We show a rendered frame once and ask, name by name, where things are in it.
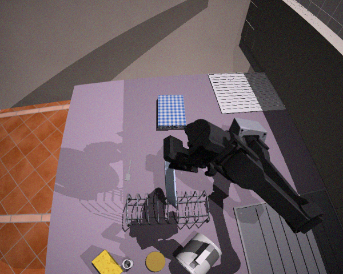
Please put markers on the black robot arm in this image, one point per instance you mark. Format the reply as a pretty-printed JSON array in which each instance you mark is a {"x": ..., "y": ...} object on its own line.
[{"x": 250, "y": 167}]

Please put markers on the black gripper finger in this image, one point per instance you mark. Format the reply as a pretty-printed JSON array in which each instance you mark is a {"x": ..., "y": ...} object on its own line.
[
  {"x": 190, "y": 168},
  {"x": 177, "y": 166}
]

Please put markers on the blue checkered towel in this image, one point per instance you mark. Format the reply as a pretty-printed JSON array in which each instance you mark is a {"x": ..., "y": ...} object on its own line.
[{"x": 171, "y": 112}]

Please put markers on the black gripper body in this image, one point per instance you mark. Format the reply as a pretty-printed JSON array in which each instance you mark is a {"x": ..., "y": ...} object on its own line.
[{"x": 174, "y": 152}]

